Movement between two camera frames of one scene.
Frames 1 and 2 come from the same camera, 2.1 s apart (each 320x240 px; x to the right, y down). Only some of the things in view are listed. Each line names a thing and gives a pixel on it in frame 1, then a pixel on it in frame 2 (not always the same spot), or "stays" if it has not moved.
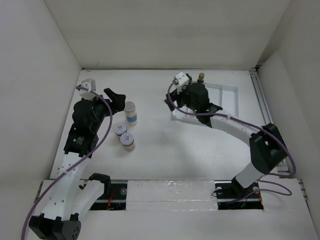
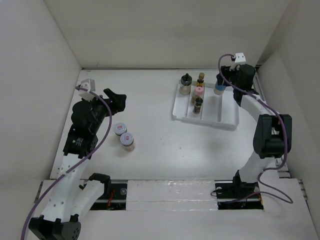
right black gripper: (186, 89) -> (226, 72)
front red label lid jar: (127, 140) stays
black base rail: (113, 196) stays
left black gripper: (117, 102) stays
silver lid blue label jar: (130, 112) -> (219, 89)
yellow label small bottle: (201, 75) stays
